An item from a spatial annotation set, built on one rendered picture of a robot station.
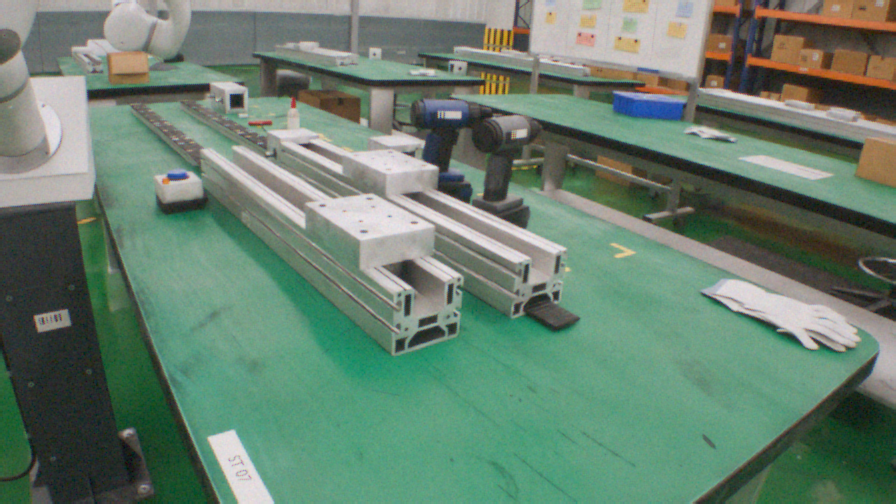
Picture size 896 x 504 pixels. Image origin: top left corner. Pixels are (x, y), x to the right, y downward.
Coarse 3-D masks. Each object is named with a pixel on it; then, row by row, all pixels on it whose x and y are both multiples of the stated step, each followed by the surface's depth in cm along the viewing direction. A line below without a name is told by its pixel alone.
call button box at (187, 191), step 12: (156, 180) 111; (180, 180) 111; (192, 180) 111; (156, 192) 113; (168, 192) 108; (180, 192) 110; (192, 192) 111; (168, 204) 109; (180, 204) 111; (192, 204) 112
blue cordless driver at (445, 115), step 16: (416, 112) 118; (432, 112) 118; (448, 112) 119; (464, 112) 120; (480, 112) 123; (432, 128) 121; (448, 128) 122; (432, 144) 122; (448, 144) 123; (432, 160) 124; (448, 160) 125; (448, 176) 125; (464, 176) 126; (448, 192) 125; (464, 192) 126
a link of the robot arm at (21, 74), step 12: (12, 60) 91; (24, 60) 94; (0, 72) 89; (12, 72) 91; (24, 72) 94; (0, 84) 90; (12, 84) 92; (24, 84) 96; (0, 96) 92; (12, 96) 94
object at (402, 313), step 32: (224, 160) 117; (256, 160) 118; (224, 192) 115; (256, 192) 99; (288, 192) 106; (320, 192) 100; (256, 224) 101; (288, 224) 92; (288, 256) 91; (320, 256) 81; (320, 288) 83; (352, 288) 75; (384, 288) 68; (416, 288) 77; (448, 288) 73; (384, 320) 70; (416, 320) 70; (448, 320) 74
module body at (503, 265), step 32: (288, 160) 134; (320, 160) 121; (352, 192) 111; (416, 192) 107; (448, 224) 90; (480, 224) 94; (512, 224) 92; (448, 256) 92; (480, 256) 85; (512, 256) 79; (544, 256) 84; (480, 288) 85; (512, 288) 80; (544, 288) 84
